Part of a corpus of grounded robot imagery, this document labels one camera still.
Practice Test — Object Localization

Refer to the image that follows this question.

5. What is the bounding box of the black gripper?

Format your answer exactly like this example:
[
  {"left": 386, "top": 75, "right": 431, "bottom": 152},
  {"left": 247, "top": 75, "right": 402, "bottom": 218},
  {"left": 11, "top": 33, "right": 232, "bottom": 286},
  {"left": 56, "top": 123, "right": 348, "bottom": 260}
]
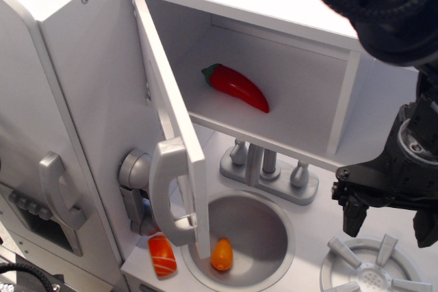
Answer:
[{"left": 332, "top": 94, "right": 437, "bottom": 248}]

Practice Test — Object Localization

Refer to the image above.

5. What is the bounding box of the white microwave door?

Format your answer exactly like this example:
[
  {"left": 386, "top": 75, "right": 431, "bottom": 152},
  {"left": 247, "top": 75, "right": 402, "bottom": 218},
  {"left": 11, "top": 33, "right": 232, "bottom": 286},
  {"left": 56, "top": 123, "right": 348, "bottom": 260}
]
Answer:
[{"left": 132, "top": 0, "right": 210, "bottom": 258}]

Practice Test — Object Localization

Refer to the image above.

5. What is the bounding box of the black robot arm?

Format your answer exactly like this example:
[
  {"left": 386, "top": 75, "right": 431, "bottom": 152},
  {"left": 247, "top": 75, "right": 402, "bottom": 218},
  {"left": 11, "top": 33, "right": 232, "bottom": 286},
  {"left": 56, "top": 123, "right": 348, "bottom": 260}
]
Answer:
[{"left": 322, "top": 0, "right": 437, "bottom": 248}]

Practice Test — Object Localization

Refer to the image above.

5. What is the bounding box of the white toy microwave cabinet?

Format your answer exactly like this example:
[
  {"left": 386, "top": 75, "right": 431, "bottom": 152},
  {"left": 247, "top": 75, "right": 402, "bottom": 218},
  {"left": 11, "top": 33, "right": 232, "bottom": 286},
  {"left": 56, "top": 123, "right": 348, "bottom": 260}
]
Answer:
[{"left": 145, "top": 0, "right": 364, "bottom": 169}]

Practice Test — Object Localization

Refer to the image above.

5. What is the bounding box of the grey toy stove burner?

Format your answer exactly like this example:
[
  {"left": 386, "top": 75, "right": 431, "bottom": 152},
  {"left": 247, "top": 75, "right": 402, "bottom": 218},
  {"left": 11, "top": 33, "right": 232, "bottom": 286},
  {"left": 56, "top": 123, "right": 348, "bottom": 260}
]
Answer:
[{"left": 320, "top": 234, "right": 433, "bottom": 291}]

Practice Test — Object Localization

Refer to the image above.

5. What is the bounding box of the grey toy faucet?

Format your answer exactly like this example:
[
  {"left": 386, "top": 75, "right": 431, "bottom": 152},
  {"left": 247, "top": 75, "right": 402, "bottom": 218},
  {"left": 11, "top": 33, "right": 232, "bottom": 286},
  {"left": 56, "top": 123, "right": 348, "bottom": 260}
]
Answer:
[{"left": 220, "top": 139, "right": 319, "bottom": 206}]

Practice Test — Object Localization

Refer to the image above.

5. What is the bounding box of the grey round sink bowl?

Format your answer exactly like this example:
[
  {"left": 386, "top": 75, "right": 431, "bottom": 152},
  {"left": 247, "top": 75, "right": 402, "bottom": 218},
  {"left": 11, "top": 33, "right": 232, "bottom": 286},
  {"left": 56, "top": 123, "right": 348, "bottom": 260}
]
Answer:
[{"left": 181, "top": 190, "right": 296, "bottom": 291}]

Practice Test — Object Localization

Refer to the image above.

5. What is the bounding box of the orange toy carrot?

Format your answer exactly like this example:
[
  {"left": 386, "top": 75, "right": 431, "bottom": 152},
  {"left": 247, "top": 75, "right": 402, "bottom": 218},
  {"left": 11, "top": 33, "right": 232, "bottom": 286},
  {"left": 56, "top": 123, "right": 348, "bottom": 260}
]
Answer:
[{"left": 210, "top": 237, "right": 233, "bottom": 271}]

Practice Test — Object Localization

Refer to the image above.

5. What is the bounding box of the red toy chili pepper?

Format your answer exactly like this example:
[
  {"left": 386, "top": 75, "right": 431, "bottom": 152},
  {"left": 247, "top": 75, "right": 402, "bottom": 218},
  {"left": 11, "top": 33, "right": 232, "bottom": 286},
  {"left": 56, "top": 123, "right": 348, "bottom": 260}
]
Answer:
[{"left": 201, "top": 64, "right": 270, "bottom": 113}]

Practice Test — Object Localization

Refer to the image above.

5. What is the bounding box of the salmon sushi toy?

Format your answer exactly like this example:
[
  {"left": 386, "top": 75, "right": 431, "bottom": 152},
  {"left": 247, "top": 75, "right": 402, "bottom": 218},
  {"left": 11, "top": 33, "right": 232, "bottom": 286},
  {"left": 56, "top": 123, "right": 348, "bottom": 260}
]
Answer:
[{"left": 148, "top": 234, "right": 177, "bottom": 278}]

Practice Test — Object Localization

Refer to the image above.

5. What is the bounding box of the white toy fridge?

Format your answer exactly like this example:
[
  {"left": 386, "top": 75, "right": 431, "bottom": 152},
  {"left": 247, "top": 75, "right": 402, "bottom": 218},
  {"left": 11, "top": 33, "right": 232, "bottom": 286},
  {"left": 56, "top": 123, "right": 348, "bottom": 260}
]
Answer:
[{"left": 1, "top": 0, "right": 157, "bottom": 291}]

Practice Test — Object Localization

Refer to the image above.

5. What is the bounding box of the grey fridge ice dispenser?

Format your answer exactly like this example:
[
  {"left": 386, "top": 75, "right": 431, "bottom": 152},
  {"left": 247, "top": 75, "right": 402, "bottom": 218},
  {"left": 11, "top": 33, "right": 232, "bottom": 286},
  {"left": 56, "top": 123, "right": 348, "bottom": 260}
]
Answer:
[{"left": 1, "top": 183, "right": 83, "bottom": 256}]

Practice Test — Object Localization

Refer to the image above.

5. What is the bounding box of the grey microwave door handle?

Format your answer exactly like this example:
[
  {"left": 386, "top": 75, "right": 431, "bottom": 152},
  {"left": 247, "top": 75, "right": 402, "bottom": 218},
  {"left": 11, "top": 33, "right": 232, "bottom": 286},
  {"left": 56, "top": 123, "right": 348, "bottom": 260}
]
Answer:
[{"left": 149, "top": 136, "right": 199, "bottom": 248}]

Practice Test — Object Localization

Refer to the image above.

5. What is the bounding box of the black braided cable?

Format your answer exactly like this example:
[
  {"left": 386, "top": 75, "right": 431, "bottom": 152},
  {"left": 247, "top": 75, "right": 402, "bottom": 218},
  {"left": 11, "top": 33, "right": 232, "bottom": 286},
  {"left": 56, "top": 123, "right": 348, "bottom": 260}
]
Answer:
[{"left": 0, "top": 262, "right": 64, "bottom": 292}]

